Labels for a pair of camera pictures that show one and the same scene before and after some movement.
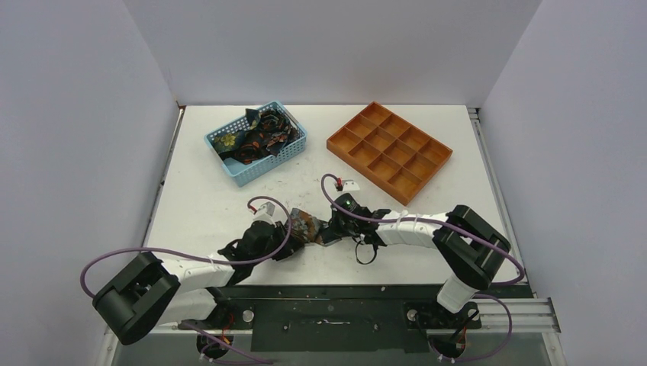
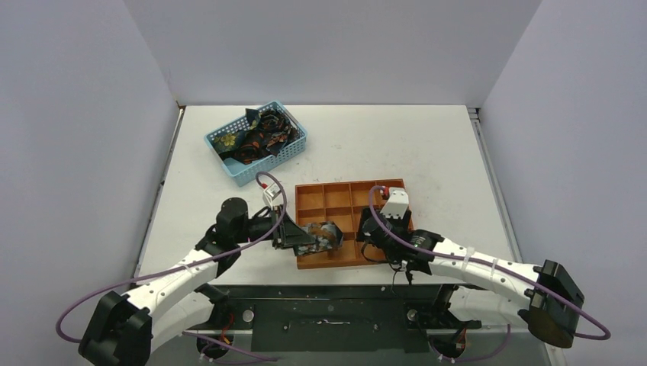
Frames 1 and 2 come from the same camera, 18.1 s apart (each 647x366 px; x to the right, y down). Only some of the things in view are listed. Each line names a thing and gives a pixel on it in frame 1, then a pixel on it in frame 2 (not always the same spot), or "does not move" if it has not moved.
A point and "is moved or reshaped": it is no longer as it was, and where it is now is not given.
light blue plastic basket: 243,173 does not move
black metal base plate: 364,318 does not move
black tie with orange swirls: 274,131 does not move
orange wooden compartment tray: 394,155 → 342,203
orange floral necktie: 307,226 is moved or reshaped
